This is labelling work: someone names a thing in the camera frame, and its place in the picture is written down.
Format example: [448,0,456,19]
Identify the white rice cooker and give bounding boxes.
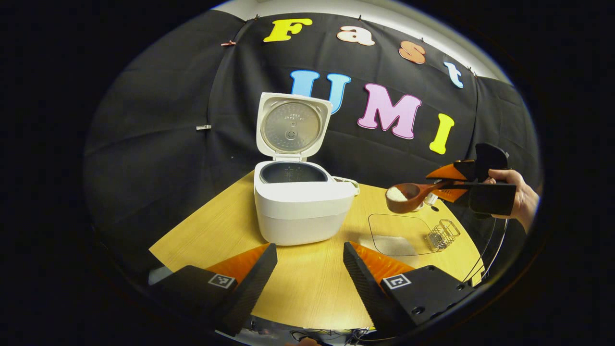
[254,92,357,247]

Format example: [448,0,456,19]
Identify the brown wooden spoon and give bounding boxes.
[385,179,452,214]

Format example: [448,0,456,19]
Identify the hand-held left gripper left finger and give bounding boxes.
[147,243,279,337]

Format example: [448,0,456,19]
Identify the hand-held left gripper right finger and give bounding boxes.
[343,242,476,338]

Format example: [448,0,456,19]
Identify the clear square rice container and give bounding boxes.
[368,213,440,257]

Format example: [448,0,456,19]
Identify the thin gripper cable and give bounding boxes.
[461,217,509,285]

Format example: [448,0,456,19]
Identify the wire chopstick holder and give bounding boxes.
[426,219,461,251]

